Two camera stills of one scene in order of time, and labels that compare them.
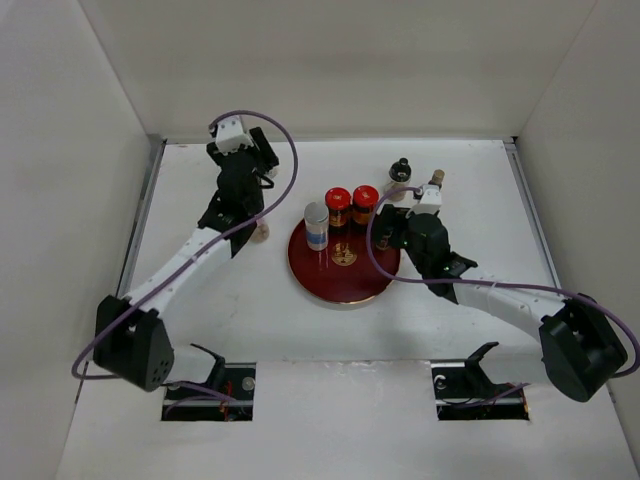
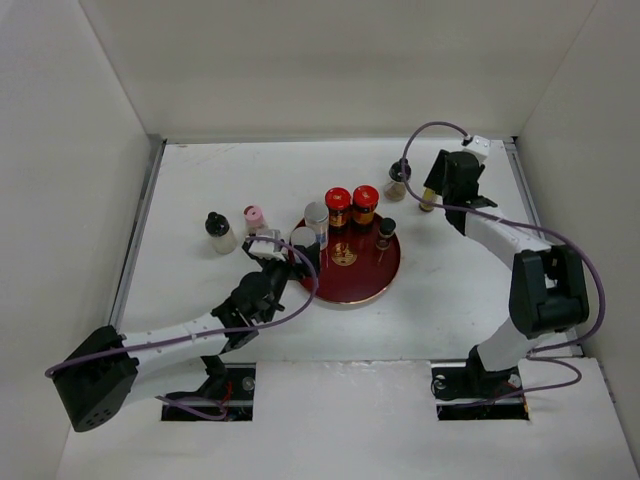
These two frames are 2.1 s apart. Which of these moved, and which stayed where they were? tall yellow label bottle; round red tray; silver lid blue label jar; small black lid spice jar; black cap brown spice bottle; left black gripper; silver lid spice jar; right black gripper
Moved: tall yellow label bottle; small black lid spice jar; silver lid spice jar; right black gripper; left black gripper
Stayed: black cap brown spice bottle; round red tray; silver lid blue label jar
